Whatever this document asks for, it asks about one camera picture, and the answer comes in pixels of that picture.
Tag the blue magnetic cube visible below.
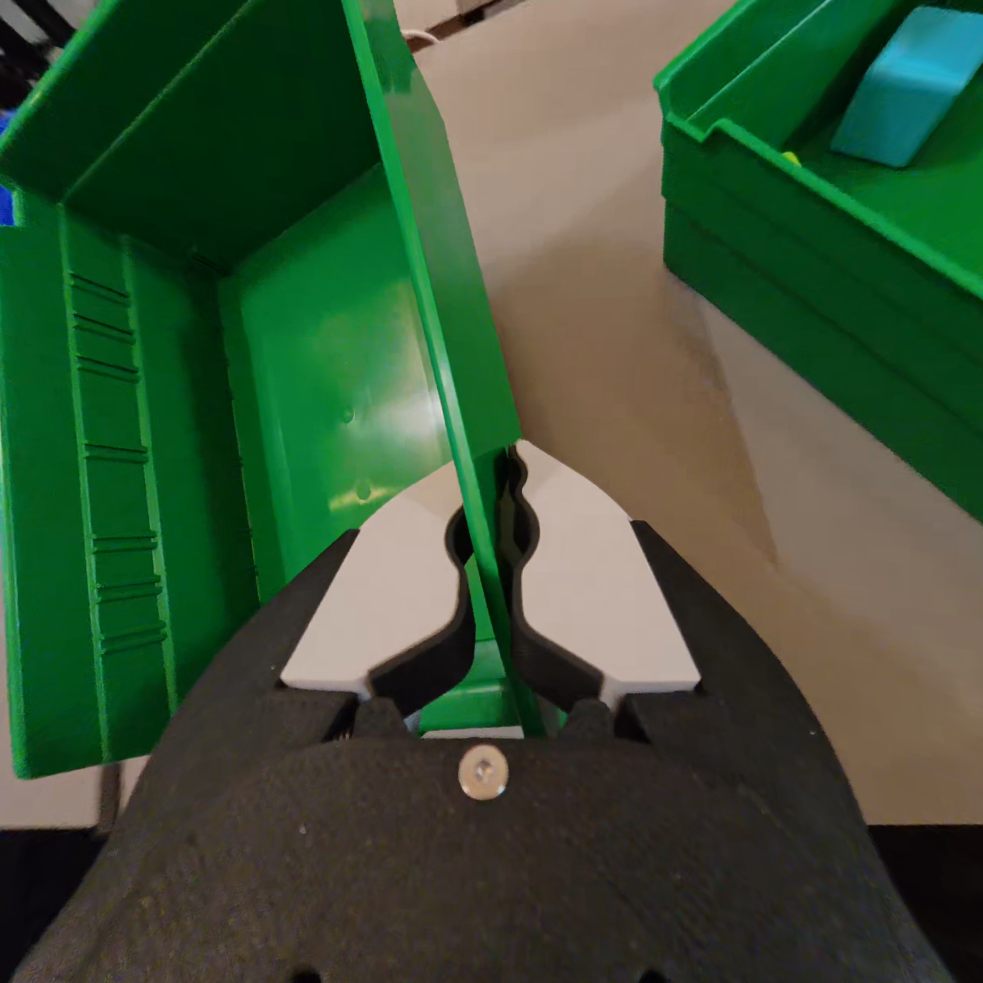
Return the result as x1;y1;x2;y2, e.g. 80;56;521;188
829;6;983;168

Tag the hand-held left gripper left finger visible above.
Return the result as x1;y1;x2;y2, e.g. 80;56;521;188
280;461;477;719

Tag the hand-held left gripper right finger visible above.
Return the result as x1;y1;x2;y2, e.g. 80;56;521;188
495;439;701;719

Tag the blue plastic bin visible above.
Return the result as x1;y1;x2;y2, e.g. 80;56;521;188
0;108;18;227

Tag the green plastic bin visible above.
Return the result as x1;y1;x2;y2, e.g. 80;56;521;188
0;0;569;780
653;0;983;527

